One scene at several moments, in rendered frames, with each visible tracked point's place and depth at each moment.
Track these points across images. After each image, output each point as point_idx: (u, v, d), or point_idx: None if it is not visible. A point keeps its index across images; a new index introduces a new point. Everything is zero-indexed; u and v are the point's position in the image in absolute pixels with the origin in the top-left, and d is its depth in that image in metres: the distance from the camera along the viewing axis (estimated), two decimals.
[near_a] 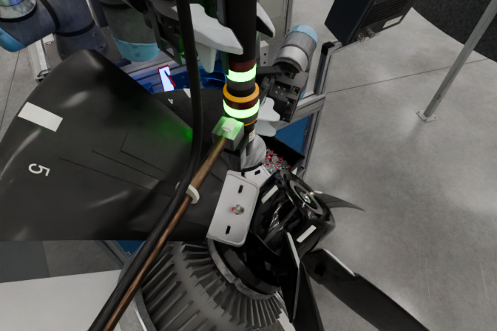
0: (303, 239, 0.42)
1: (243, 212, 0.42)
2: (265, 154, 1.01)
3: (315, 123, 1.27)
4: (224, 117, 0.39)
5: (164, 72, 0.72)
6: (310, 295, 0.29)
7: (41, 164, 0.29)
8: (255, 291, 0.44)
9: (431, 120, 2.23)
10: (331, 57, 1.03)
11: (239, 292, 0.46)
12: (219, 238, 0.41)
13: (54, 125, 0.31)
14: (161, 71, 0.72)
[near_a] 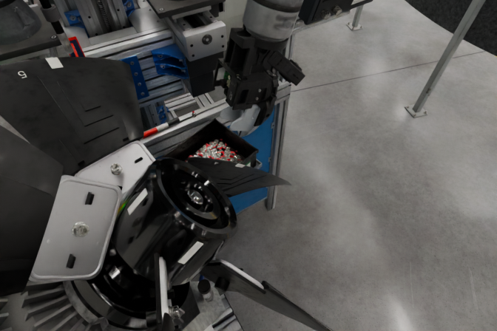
0: (132, 209, 0.31)
1: (115, 169, 0.38)
2: (217, 148, 0.89)
3: (282, 114, 1.14)
4: None
5: (71, 44, 0.59)
6: None
7: (26, 73, 0.47)
8: None
9: (421, 115, 2.11)
10: (293, 38, 0.91)
11: (100, 326, 0.33)
12: None
13: (55, 66, 0.49)
14: None
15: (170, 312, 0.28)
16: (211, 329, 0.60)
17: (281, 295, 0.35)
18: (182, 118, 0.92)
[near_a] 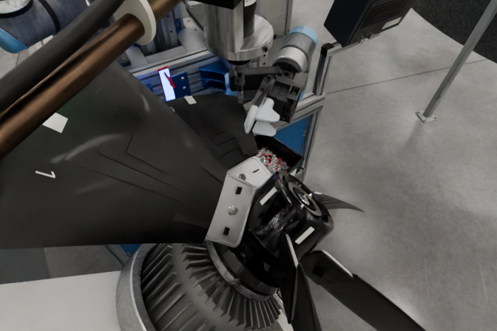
0: (264, 201, 0.44)
1: (242, 177, 0.52)
2: (265, 155, 1.02)
3: (314, 123, 1.27)
4: None
5: (164, 73, 0.72)
6: (191, 131, 0.40)
7: (174, 108, 0.65)
8: (214, 248, 0.46)
9: (431, 120, 2.24)
10: (330, 59, 1.04)
11: (239, 293, 0.46)
12: None
13: (191, 103, 0.67)
14: (161, 72, 0.72)
15: None
16: None
17: (367, 283, 0.45)
18: None
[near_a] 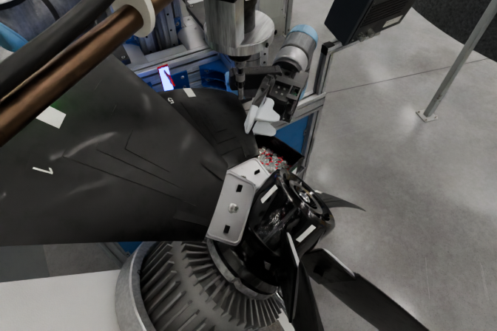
0: (265, 199, 0.44)
1: (240, 176, 0.53)
2: (265, 154, 1.01)
3: (315, 123, 1.26)
4: None
5: (164, 71, 0.71)
6: (191, 128, 0.40)
7: (173, 100, 0.63)
8: (214, 247, 0.46)
9: (431, 120, 2.23)
10: (331, 57, 1.03)
11: (239, 292, 0.45)
12: None
13: (190, 95, 0.66)
14: (161, 70, 0.72)
15: None
16: None
17: (370, 281, 0.45)
18: None
